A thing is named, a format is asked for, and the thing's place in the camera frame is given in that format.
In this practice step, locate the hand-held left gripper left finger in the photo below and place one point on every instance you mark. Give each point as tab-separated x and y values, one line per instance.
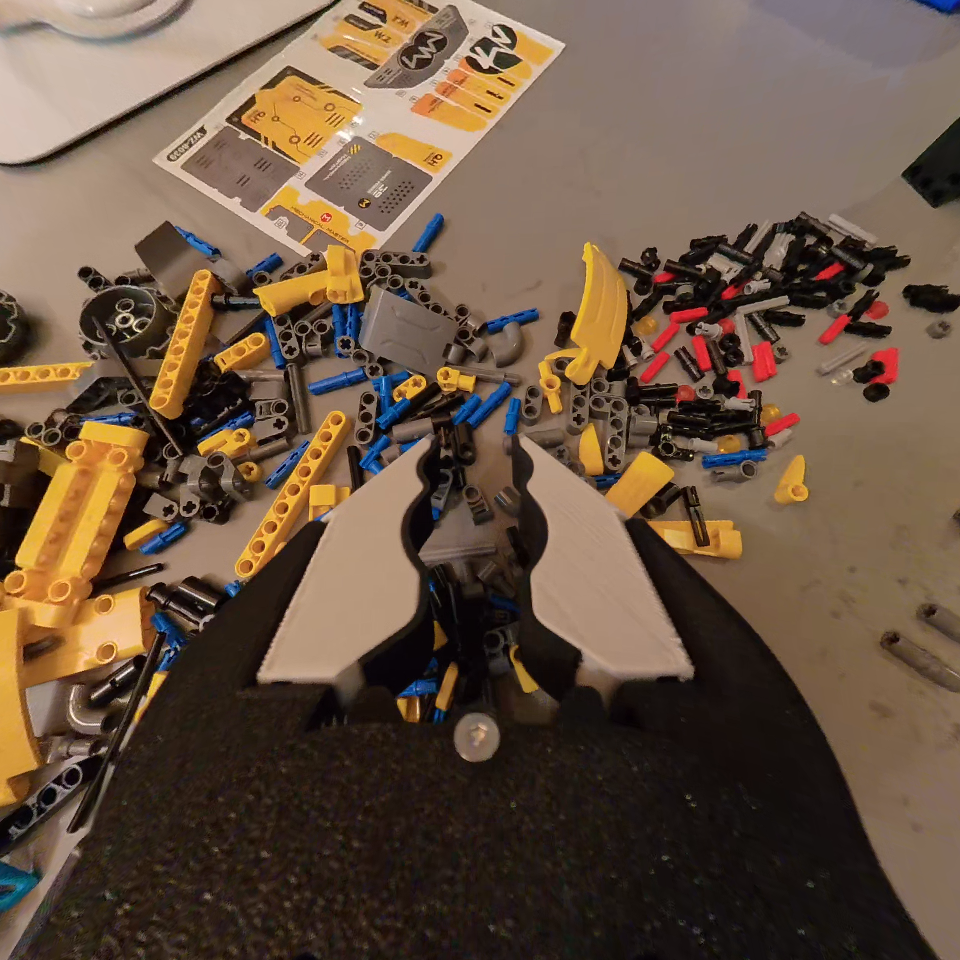
345	592

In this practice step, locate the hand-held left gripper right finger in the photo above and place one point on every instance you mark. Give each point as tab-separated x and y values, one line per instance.
600	577

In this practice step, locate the pile of yellow blue bricks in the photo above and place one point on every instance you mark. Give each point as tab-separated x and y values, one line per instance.
180	345

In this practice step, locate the yellow flat panel piece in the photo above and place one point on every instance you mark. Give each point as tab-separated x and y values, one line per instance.
645	484

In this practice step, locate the small yellow cone piece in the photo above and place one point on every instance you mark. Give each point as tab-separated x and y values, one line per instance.
793	484

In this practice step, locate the yellow curved blade piece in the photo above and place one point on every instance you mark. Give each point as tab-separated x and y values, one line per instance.
600	315

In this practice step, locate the grey curved panel piece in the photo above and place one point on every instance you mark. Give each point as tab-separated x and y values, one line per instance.
405	330

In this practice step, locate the long thin black rod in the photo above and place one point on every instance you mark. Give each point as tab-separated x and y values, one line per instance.
112	750

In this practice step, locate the large yellow chassis assembly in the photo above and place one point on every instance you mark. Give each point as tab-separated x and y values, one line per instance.
67	525

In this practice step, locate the heap of black red pins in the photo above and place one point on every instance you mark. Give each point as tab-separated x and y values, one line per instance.
750	315

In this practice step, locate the grey axle rod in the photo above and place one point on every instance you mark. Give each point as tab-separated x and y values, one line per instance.
915	660
941	620

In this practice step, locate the grey wheel hub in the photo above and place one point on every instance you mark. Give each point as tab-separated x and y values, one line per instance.
124	319

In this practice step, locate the dark grey panel piece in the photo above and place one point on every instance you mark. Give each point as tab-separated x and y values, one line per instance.
169	251

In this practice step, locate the black rubber tyre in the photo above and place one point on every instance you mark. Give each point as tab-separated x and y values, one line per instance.
7	330

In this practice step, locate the teal triangular piece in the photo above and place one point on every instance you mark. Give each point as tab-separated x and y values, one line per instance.
13	889

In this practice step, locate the yellow grey sticker sheet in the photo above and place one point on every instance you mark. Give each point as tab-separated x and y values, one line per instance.
352	127

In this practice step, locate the black yellow brick assembly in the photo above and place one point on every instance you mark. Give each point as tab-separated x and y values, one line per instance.
934	172

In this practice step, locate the white flat tray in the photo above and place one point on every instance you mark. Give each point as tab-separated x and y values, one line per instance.
112	97

